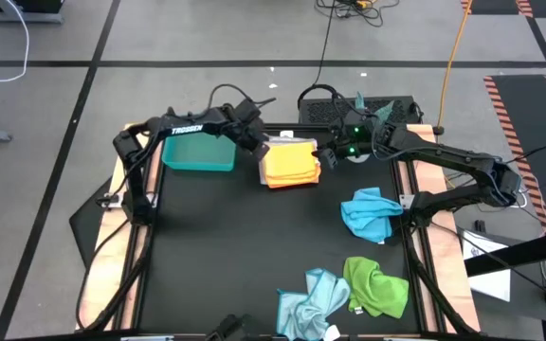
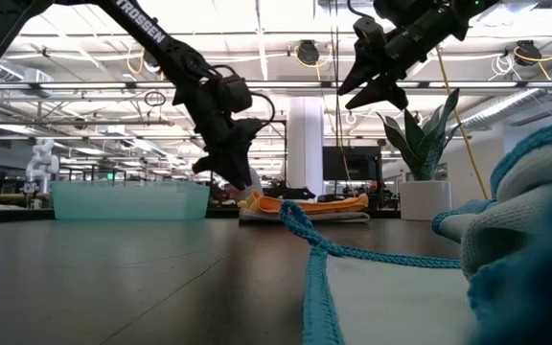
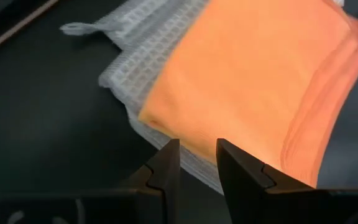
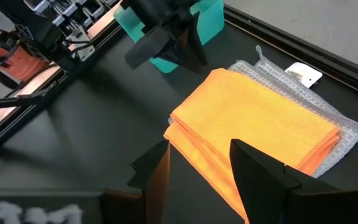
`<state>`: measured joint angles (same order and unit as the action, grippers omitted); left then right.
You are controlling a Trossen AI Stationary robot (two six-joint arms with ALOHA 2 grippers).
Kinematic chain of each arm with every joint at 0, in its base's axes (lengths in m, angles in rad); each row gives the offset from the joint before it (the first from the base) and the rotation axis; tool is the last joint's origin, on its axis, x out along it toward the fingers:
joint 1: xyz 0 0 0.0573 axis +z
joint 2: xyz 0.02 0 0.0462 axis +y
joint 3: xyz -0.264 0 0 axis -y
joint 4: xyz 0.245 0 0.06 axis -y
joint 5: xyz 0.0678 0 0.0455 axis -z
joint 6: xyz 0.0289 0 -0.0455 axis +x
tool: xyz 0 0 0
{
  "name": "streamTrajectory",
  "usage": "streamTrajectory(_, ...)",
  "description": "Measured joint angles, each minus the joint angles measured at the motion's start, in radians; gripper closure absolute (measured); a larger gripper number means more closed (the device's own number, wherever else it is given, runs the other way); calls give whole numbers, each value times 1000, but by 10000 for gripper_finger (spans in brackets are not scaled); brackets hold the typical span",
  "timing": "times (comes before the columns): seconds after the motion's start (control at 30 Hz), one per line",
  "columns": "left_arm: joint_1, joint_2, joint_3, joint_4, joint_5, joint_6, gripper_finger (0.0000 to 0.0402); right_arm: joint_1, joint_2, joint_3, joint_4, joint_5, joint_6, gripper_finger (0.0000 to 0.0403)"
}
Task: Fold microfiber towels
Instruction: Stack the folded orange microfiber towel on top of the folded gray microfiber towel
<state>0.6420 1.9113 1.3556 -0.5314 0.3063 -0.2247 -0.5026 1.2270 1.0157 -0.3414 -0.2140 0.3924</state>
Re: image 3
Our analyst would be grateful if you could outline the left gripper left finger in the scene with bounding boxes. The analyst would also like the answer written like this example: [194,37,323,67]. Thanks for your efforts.
[0,139,181,224]

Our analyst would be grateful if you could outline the white waffle-weave towel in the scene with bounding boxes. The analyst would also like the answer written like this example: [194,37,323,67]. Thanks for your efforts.
[60,0,344,195]

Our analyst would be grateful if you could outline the orange microfiber towel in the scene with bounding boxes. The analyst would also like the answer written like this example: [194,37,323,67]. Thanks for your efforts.
[138,0,358,187]

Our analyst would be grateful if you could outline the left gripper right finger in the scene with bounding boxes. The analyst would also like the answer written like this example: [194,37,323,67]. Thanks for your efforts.
[216,138,358,224]

